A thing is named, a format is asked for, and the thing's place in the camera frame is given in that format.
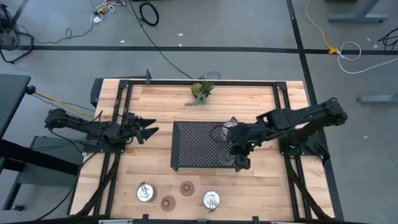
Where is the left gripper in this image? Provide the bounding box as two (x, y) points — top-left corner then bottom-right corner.
(123, 112), (160, 146)

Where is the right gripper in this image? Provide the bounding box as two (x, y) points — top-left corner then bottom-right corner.
(230, 123), (261, 171)

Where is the green ribbed glass candlestick holder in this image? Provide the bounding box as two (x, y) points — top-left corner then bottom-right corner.
(219, 148), (238, 166)

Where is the black perforated metal shelf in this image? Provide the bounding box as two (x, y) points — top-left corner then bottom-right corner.
(170, 121), (244, 172)

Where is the potted succulent plant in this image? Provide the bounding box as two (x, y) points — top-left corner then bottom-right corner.
(184, 80), (215, 108)

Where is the grey cabinet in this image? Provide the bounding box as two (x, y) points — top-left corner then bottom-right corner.
(18, 136), (85, 188)

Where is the black desk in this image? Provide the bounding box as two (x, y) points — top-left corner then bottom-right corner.
(0, 73), (81, 213)

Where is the grey desk leg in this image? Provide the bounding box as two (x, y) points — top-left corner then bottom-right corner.
(328, 0), (389, 24)
(356, 94), (398, 105)

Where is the black aluminium table frame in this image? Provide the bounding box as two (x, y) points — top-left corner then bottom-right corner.
(68, 79), (336, 224)

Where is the long black floor cable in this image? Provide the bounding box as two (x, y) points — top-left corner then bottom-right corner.
(127, 0), (194, 80)

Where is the orange yellow cable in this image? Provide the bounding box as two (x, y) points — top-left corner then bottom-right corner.
(33, 90), (95, 119)

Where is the silver bracket plate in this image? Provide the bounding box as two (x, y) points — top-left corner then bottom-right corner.
(98, 218), (134, 224)

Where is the coiled black cable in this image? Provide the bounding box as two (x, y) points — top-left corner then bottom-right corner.
(139, 1), (160, 27)

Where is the yellow extension cable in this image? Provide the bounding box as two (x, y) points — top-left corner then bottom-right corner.
(305, 0), (340, 55)

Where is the white floor cable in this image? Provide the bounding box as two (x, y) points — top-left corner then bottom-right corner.
(337, 40), (398, 75)

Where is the black cable bundle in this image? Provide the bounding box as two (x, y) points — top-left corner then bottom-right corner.
(377, 27), (398, 56)

